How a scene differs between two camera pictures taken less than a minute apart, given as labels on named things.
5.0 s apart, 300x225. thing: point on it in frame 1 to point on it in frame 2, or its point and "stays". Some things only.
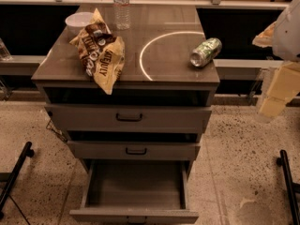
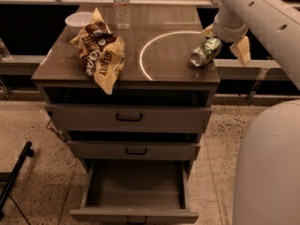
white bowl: x=77 y=22 stays
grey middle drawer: x=135 y=150 stays
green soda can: x=205 y=52 stays
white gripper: x=288 y=35 to x=226 y=33
